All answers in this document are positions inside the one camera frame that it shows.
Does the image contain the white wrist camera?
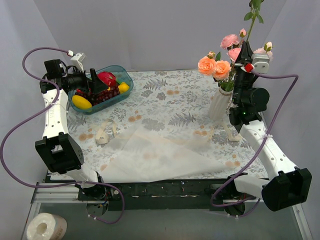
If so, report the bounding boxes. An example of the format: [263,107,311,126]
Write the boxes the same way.
[70,52,86,73]
[251,53,270,74]

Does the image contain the yellow mango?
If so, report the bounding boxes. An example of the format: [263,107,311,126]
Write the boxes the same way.
[71,95,92,110]

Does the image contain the cream ribbon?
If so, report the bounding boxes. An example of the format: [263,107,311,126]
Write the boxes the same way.
[91,118,117,145]

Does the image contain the teal plastic fruit basket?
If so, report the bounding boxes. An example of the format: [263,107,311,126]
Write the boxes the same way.
[68,65,134,115]

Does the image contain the yellow pear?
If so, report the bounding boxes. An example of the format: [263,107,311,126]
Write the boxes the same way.
[118,82,130,94]

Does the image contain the white wrapping paper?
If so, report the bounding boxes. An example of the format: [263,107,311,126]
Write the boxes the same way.
[99,125,232,183]

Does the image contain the peach rose stem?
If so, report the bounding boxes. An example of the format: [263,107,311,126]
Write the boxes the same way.
[197,51,234,92]

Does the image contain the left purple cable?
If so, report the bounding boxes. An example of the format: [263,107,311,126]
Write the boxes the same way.
[0,47,125,225]

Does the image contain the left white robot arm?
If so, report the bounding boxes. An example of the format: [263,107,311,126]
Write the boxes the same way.
[35,53,107,200]

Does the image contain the white ribbed vase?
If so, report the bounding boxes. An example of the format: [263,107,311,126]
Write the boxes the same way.
[208,87,233,121]

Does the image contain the white tissue roll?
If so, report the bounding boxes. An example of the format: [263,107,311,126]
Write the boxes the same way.
[26,212,67,240]

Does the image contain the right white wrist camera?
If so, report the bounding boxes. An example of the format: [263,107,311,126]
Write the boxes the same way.
[251,53,270,74]

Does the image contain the pale pink rose stem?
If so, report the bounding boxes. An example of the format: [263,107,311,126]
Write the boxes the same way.
[244,0,274,61]

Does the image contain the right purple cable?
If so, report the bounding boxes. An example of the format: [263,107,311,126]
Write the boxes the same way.
[210,68,300,218]

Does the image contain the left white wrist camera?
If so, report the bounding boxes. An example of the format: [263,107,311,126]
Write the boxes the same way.
[70,52,86,73]

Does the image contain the floral table mat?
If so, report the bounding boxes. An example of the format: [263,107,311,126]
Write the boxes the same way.
[67,70,255,179]

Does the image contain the dark red grapes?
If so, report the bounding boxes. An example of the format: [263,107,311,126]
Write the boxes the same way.
[75,85,120,106]

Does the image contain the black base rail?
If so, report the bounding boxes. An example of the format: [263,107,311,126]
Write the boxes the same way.
[77,178,247,212]

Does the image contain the purple cable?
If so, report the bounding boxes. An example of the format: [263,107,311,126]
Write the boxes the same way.
[210,68,300,218]
[0,47,125,225]

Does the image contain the red dragon fruit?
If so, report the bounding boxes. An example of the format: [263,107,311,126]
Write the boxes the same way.
[97,71,117,87]

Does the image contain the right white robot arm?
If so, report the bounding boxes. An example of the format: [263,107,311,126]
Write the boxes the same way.
[211,41,312,212]

